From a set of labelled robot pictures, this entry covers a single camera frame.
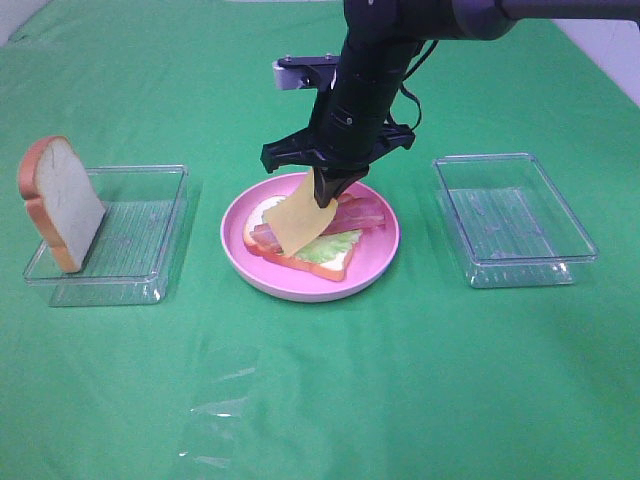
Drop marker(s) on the bread slice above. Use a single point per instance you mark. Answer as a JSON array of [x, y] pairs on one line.
[[60, 200], [333, 271]]

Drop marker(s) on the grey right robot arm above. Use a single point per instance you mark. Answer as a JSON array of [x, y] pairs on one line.
[[428, 22]]

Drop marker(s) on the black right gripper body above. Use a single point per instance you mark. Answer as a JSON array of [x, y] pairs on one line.
[[345, 130]]

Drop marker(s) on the bacon strip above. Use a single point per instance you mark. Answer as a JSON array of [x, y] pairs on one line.
[[264, 237], [354, 213]]

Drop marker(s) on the green tablecloth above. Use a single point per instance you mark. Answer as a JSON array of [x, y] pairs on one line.
[[419, 376]]

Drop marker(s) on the clear plastic film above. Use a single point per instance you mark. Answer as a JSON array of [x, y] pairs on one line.
[[215, 413]]

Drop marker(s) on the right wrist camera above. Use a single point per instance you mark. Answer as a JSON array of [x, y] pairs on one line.
[[305, 72]]

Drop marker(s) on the green lettuce leaf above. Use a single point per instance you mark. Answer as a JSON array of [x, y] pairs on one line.
[[327, 248]]

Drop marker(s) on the left clear plastic tray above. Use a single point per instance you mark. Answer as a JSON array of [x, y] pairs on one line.
[[134, 255]]

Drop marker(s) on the yellow cheese slice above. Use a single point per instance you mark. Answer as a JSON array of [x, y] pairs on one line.
[[297, 220]]

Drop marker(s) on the clear plastic tray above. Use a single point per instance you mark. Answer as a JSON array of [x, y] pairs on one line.
[[508, 222], [134, 255]]

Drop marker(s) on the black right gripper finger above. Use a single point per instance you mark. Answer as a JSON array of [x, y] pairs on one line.
[[320, 189], [336, 181]]

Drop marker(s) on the pink round plate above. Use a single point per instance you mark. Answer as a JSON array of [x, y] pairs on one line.
[[373, 253]]

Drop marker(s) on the right clear plastic tray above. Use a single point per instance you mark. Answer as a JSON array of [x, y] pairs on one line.
[[508, 222]]

